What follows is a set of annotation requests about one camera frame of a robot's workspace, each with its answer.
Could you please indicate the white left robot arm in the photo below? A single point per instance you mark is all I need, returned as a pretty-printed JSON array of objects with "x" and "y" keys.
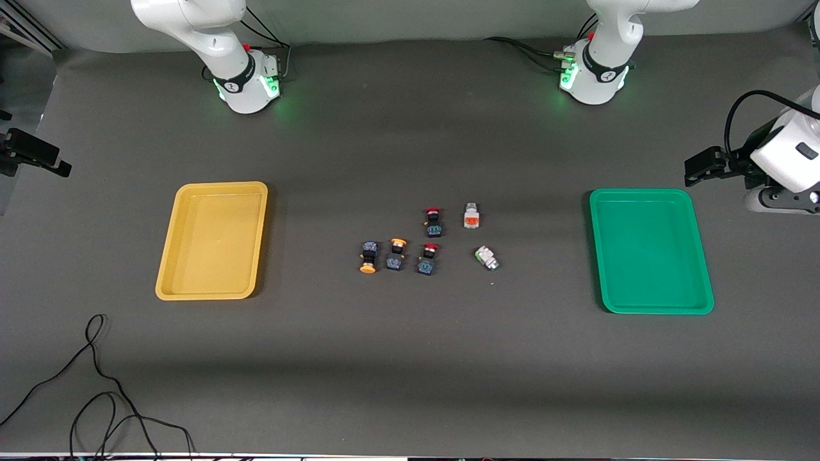
[{"x": 608, "y": 45}]

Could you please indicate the green plastic tray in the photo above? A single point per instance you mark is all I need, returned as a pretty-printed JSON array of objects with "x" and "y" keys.
[{"x": 647, "y": 256}]

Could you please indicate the dark grey table mat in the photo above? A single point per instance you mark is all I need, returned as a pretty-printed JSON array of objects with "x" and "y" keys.
[{"x": 410, "y": 371}]

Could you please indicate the red push button black body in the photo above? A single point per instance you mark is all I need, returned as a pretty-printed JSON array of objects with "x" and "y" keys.
[
  {"x": 428, "y": 262},
  {"x": 433, "y": 224}
]

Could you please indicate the yellow plastic tray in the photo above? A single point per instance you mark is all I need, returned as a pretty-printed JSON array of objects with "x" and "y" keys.
[{"x": 192, "y": 218}]

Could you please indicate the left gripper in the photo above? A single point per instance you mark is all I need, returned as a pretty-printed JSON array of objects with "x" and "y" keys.
[{"x": 738, "y": 160}]

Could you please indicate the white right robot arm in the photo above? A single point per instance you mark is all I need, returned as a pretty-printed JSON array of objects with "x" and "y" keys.
[{"x": 218, "y": 38}]

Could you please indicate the aluminium frame rail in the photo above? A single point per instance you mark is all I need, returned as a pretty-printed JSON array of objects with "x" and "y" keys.
[{"x": 25, "y": 29}]

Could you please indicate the yellow push button black body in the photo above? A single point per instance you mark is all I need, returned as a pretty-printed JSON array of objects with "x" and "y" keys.
[
  {"x": 368, "y": 256},
  {"x": 396, "y": 256}
]

